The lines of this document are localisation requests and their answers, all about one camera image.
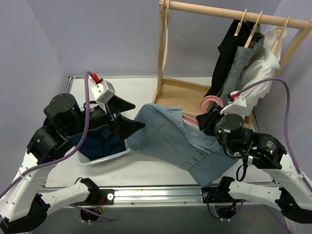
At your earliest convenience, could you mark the dark blue denim skirt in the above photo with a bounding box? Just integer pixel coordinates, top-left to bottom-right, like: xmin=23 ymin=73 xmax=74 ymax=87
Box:
xmin=78 ymin=126 xmax=127 ymax=161

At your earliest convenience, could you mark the grey garment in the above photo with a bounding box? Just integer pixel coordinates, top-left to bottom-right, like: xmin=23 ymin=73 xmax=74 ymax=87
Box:
xmin=216 ymin=33 xmax=264 ymax=105

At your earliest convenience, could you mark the wooden hanger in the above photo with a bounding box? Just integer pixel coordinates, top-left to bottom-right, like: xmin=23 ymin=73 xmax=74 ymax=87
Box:
xmin=271 ymin=15 xmax=291 ymax=54
xmin=234 ymin=8 xmax=247 ymax=37
xmin=244 ymin=11 xmax=263 ymax=48

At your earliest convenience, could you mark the aluminium mounting rail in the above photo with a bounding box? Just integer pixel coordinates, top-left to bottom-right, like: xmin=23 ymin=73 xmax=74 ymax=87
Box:
xmin=100 ymin=185 xmax=205 ymax=208

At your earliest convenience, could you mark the white plastic basket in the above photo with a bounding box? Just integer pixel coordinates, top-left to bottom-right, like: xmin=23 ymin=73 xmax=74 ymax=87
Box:
xmin=74 ymin=99 xmax=132 ymax=167

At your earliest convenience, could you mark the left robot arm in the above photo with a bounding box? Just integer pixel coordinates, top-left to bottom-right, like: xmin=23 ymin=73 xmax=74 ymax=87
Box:
xmin=0 ymin=93 xmax=145 ymax=234

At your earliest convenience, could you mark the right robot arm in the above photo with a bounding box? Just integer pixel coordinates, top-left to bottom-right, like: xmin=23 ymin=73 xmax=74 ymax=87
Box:
xmin=196 ymin=108 xmax=312 ymax=224

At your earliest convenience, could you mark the black garment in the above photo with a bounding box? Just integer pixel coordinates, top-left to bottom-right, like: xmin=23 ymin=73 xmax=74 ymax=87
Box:
xmin=205 ymin=20 xmax=254 ymax=96

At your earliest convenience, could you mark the beige plastic hanger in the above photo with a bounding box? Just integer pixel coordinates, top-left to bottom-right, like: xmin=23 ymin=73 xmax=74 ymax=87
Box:
xmin=160 ymin=0 xmax=170 ymax=79

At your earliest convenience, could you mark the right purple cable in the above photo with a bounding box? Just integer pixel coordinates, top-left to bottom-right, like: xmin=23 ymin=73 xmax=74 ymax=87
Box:
xmin=237 ymin=77 xmax=312 ymax=193

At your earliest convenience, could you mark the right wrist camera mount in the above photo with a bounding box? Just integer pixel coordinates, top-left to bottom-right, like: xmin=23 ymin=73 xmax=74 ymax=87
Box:
xmin=220 ymin=91 xmax=247 ymax=118

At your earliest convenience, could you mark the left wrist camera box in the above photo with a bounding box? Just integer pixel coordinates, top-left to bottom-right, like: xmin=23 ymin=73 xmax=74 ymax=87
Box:
xmin=91 ymin=80 xmax=115 ymax=103

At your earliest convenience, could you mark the white shirt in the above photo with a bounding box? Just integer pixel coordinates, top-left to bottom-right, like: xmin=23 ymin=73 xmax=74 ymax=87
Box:
xmin=236 ymin=27 xmax=287 ymax=117

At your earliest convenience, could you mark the pink plastic hanger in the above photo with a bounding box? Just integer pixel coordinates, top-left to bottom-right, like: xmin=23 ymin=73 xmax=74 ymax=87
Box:
xmin=182 ymin=96 xmax=224 ymax=126

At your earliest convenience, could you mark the wooden clothes rack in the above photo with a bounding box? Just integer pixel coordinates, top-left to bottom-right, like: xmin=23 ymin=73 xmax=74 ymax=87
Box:
xmin=153 ymin=0 xmax=312 ymax=123

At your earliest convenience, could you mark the light blue denim jacket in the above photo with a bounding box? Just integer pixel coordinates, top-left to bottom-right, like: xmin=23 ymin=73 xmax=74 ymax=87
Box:
xmin=127 ymin=103 xmax=237 ymax=187

